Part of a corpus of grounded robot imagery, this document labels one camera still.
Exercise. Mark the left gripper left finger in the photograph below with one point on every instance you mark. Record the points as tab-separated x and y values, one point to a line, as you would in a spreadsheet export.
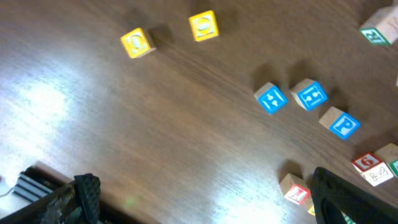
75	202

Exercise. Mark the wooden block green side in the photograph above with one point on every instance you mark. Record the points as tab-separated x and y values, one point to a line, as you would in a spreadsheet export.
381	27

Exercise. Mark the yellow block left pair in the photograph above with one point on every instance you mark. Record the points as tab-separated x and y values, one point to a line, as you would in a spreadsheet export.
309	206

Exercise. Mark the red number block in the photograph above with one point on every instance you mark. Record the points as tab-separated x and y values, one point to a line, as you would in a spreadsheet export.
372	169

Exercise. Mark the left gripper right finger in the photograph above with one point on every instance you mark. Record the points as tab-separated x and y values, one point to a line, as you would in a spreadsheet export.
334	197

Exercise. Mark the yellow block lower left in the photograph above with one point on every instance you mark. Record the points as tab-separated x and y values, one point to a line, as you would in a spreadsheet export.
138	43

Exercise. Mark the red block upper left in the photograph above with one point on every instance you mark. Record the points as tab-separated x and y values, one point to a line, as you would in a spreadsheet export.
294	189

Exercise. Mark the blue H block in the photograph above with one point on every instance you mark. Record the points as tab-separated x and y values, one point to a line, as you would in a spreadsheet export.
309	94

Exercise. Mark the yellow block mid left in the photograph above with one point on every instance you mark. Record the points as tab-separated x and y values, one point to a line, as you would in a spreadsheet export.
204	26

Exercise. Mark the blue P block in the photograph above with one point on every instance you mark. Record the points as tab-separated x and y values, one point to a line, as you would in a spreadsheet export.
339	122

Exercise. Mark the blue block lower centre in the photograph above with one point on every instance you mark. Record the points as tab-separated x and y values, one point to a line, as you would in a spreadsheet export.
270	97

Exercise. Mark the green Z block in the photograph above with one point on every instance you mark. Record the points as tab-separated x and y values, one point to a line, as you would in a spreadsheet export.
388	154

